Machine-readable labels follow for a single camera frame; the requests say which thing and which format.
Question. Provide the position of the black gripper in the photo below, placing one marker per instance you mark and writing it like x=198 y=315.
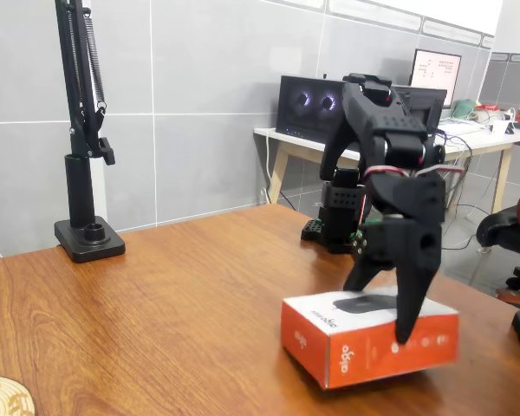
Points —
x=409 y=243

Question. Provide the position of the orange white mouse box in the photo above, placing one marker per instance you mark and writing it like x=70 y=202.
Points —
x=351 y=355

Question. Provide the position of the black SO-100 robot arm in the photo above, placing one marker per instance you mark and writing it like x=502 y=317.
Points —
x=364 y=117

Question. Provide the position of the black office chair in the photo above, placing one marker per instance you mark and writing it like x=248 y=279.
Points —
x=502 y=225

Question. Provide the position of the white desk wooden legs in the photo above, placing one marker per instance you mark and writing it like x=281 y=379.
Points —
x=286 y=141

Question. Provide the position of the green bag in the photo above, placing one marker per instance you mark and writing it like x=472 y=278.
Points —
x=464 y=108

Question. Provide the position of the white cup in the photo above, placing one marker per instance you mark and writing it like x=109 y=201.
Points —
x=500 y=125

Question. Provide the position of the black PC case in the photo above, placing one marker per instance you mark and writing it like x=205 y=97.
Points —
x=294 y=108

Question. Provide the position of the computer monitor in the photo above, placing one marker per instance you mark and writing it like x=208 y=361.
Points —
x=437 y=73

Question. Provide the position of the black desk clamp base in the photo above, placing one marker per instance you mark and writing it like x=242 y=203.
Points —
x=80 y=195

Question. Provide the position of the round wooden coaster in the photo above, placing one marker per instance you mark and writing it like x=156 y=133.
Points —
x=4 y=398

